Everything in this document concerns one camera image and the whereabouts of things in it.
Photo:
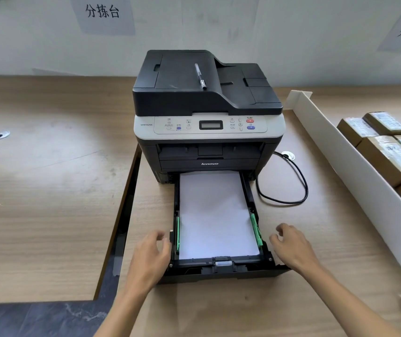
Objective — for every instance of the person's right hand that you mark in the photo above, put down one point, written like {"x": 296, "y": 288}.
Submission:
{"x": 295, "y": 249}

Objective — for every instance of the person's left hand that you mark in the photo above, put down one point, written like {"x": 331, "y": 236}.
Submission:
{"x": 149, "y": 261}

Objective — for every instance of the person's right thumb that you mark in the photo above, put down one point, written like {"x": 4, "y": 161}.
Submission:
{"x": 276, "y": 240}

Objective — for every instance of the person's left thumb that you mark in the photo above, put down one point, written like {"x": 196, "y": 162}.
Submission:
{"x": 167, "y": 249}

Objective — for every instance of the person's right forearm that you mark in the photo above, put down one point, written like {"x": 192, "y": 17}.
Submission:
{"x": 341, "y": 301}

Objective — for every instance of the person's left forearm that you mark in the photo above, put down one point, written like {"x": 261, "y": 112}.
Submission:
{"x": 125, "y": 308}

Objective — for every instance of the black printer paper tray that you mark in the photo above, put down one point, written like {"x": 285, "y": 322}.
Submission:
{"x": 221, "y": 272}

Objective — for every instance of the white paper stack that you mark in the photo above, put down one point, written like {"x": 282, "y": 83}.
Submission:
{"x": 216, "y": 214}

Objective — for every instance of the white cardboard tray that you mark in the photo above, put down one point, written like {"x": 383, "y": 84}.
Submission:
{"x": 355, "y": 178}

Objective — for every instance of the black and grey multifunction printer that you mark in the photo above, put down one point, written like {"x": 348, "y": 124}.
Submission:
{"x": 186, "y": 101}

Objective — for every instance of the clear pen with black cap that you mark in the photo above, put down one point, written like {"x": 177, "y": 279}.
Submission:
{"x": 200, "y": 76}

